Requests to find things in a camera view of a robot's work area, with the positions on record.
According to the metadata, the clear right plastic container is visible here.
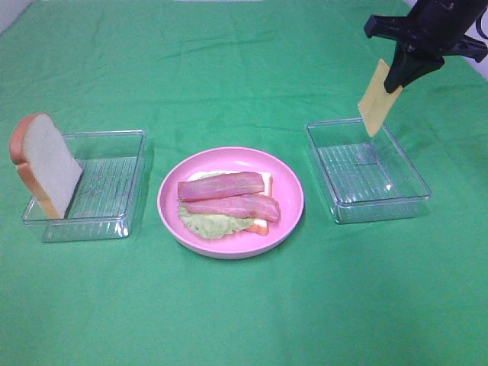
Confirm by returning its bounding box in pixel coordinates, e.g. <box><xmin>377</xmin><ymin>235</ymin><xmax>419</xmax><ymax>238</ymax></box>
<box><xmin>306</xmin><ymin>117</ymin><xmax>432</xmax><ymax>224</ymax></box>

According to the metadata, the green lettuce leaf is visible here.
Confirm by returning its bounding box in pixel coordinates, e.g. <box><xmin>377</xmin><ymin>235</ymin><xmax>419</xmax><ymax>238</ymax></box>
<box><xmin>178</xmin><ymin>173</ymin><xmax>256</xmax><ymax>240</ymax></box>

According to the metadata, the bread slice with brown crust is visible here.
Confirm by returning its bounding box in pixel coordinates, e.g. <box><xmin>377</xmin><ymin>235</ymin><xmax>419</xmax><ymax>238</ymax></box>
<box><xmin>188</xmin><ymin>170</ymin><xmax>273</xmax><ymax>236</ymax></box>

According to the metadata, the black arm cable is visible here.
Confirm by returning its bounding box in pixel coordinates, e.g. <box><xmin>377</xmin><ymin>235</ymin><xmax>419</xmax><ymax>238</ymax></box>
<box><xmin>474</xmin><ymin>7</ymin><xmax>488</xmax><ymax>39</ymax></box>

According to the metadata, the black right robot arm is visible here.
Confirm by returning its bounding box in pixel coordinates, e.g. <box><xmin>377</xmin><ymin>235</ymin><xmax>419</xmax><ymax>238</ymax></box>
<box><xmin>364</xmin><ymin>0</ymin><xmax>487</xmax><ymax>93</ymax></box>

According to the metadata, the clear left plastic container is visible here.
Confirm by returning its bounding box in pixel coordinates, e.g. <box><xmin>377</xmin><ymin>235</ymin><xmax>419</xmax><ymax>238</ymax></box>
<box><xmin>22</xmin><ymin>130</ymin><xmax>146</xmax><ymax>243</ymax></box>

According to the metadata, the pink round plate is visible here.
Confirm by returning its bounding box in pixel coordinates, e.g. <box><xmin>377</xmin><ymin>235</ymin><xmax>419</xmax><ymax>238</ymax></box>
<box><xmin>157</xmin><ymin>146</ymin><xmax>304</xmax><ymax>259</ymax></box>

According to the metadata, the leaning bread slice left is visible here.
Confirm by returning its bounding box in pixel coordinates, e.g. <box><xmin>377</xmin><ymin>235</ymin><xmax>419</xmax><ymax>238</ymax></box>
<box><xmin>9</xmin><ymin>112</ymin><xmax>82</xmax><ymax>220</ymax></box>

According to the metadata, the clear plastic container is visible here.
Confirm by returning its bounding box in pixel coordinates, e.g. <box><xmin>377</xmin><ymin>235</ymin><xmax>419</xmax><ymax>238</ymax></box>
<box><xmin>306</xmin><ymin>117</ymin><xmax>432</xmax><ymax>224</ymax></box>
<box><xmin>22</xmin><ymin>130</ymin><xmax>146</xmax><ymax>243</ymax></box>

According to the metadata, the yellow cheese slice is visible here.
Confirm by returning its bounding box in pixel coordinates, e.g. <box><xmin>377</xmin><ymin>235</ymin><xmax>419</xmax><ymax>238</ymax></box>
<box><xmin>358</xmin><ymin>59</ymin><xmax>403</xmax><ymax>137</ymax></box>

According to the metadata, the bacon strip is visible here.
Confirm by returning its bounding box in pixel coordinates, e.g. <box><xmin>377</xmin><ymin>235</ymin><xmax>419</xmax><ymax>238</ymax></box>
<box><xmin>181</xmin><ymin>194</ymin><xmax>281</xmax><ymax>222</ymax></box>
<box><xmin>177</xmin><ymin>172</ymin><xmax>265</xmax><ymax>201</ymax></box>

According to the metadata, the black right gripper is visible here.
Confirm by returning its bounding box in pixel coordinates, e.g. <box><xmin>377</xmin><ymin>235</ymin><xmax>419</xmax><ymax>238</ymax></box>
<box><xmin>364</xmin><ymin>0</ymin><xmax>487</xmax><ymax>93</ymax></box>

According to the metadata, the green tablecloth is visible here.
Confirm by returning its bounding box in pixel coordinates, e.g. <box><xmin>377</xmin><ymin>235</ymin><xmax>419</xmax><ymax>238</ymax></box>
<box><xmin>1</xmin><ymin>1</ymin><xmax>487</xmax><ymax>365</ymax></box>

